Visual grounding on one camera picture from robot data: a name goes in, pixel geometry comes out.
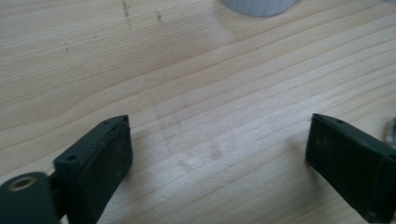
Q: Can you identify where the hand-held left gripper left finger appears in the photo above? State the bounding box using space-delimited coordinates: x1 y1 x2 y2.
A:
48 114 134 224

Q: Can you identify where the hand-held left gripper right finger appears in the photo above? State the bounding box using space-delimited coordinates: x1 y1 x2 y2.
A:
304 112 396 224

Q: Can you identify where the white key stand with bowl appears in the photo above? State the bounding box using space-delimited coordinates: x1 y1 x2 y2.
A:
219 0 300 18

